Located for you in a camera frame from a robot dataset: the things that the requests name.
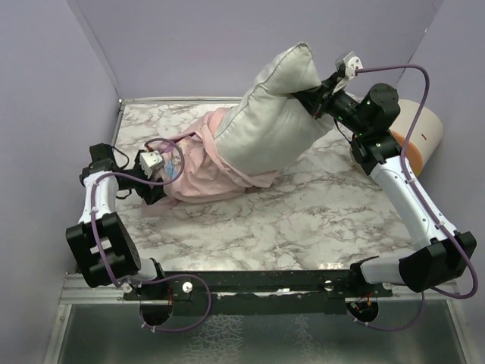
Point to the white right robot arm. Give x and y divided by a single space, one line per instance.
441 251

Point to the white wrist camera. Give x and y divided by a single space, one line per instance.
347 65
150 162

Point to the white pillow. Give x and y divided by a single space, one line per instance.
269 129

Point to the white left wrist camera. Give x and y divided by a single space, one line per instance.
150 162

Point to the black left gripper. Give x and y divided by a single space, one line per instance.
151 193

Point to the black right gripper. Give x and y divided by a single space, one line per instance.
317 100

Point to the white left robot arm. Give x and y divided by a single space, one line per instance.
102 247

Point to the pink snowflake pillowcase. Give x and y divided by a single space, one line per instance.
205 176

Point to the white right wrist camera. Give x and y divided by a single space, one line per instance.
347 65

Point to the beige orange yellow cylinder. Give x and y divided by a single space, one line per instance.
425 137

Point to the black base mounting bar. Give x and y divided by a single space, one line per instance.
192 294

